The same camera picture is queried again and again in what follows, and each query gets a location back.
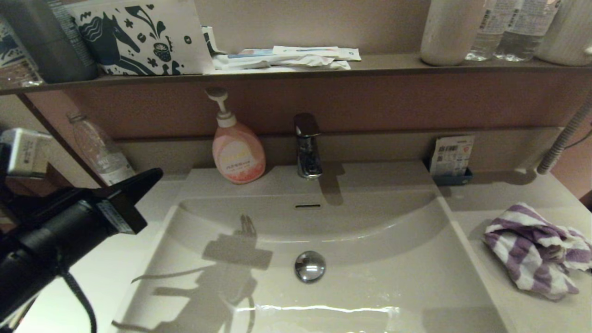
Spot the chrome faucet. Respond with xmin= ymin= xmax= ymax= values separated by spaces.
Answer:
xmin=293 ymin=113 xmax=323 ymax=179

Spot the purple white striped towel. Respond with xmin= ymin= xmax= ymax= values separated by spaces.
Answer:
xmin=480 ymin=202 xmax=592 ymax=301

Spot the white ceramic sink basin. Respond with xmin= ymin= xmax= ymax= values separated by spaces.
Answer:
xmin=111 ymin=162 xmax=509 ymax=333

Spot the clear bottle with white label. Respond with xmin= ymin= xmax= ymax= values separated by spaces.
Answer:
xmin=67 ymin=111 xmax=137 ymax=186

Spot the pink soap pump bottle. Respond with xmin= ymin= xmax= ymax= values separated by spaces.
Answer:
xmin=205 ymin=87 xmax=267 ymax=185

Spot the white box with horse print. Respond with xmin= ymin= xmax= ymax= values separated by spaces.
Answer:
xmin=65 ymin=0 xmax=214 ymax=76

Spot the small white printed packet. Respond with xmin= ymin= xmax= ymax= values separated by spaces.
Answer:
xmin=202 ymin=26 xmax=227 ymax=57

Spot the dark grey cylindrical bottle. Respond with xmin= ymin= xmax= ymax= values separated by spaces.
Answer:
xmin=2 ymin=0 xmax=99 ymax=84

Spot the blue white sachet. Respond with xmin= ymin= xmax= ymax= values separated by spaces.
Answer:
xmin=227 ymin=49 xmax=278 ymax=60

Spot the crumpled white plastic wrapper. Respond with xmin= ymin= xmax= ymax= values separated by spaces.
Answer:
xmin=213 ymin=55 xmax=351 ymax=74

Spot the chrome drain stopper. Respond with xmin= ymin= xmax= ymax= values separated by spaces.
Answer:
xmin=294 ymin=250 xmax=327 ymax=283

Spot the white toothbrush packet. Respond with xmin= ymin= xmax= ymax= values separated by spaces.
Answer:
xmin=272 ymin=45 xmax=362 ymax=62

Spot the dark blue card holder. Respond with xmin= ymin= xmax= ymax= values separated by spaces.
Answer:
xmin=425 ymin=160 xmax=473 ymax=186

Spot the white cylindrical cup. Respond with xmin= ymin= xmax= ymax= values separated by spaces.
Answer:
xmin=419 ymin=0 xmax=485 ymax=67

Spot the clear labelled water bottle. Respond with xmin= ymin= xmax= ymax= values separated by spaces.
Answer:
xmin=492 ymin=0 xmax=560 ymax=62
xmin=464 ymin=0 xmax=514 ymax=62

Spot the white ribbed container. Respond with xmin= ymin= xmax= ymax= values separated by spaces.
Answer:
xmin=532 ymin=0 xmax=592 ymax=67

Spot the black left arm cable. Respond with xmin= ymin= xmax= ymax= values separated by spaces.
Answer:
xmin=55 ymin=250 xmax=98 ymax=333

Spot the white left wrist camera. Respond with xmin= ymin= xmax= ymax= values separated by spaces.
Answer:
xmin=0 ymin=128 xmax=53 ymax=179

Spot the brown wall shelf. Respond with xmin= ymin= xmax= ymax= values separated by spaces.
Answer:
xmin=0 ymin=52 xmax=592 ymax=97

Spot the grey corrugated hose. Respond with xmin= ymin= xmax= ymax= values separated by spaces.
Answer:
xmin=536 ymin=90 xmax=592 ymax=175

